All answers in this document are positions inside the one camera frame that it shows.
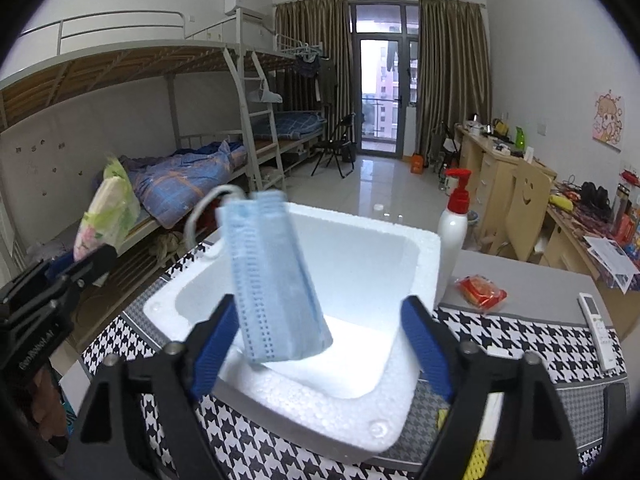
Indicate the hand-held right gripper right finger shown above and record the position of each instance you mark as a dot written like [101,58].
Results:
[426,347]

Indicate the red snack packet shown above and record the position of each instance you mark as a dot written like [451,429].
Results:
[480,292]

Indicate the cluster of toiletry bottles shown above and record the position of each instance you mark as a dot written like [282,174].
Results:
[627,210]

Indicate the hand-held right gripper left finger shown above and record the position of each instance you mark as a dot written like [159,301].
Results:
[215,347]

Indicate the glass balcony door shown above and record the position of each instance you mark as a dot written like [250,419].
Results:
[385,60]

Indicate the hanging dark clothes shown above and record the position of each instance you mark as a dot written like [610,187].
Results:
[320,77]

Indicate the brown curtain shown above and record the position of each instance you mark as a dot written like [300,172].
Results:
[450,70]
[310,35]

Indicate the blue plaid blanket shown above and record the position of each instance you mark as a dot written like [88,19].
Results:
[185,175]

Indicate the tissue pack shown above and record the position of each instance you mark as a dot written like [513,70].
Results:
[102,210]

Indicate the white air conditioner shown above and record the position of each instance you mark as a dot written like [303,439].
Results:
[245,5]

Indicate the black shoes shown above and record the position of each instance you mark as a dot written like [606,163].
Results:
[595,196]

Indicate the black folding chair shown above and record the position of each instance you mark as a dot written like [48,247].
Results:
[336,147]

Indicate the blue face mask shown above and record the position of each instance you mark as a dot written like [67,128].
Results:
[275,270]

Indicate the houndstooth tablecloth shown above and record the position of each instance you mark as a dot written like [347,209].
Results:
[525,330]

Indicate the wooden chair with smiley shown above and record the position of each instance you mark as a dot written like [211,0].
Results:
[525,200]

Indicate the yellow pouch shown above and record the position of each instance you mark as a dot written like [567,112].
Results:
[560,202]

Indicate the white lotion pump bottle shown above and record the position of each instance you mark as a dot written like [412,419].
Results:
[452,240]

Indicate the light wooden desk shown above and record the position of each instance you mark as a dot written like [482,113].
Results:
[475,160]

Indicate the cartoon wall poster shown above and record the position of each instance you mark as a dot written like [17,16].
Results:
[607,120]

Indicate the orange container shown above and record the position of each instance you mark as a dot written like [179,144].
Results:
[418,164]

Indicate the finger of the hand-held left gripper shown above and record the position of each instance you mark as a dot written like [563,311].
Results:
[97,262]
[61,263]

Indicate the yellow dotted cloth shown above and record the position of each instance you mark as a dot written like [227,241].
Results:
[477,455]

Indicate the white foam box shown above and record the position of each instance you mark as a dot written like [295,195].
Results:
[360,270]

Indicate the printed papers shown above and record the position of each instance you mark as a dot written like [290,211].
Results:
[612,260]

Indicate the white remote control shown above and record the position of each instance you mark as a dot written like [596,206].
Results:
[597,327]

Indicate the white metal bunk bed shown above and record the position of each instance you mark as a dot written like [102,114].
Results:
[260,62]
[125,62]

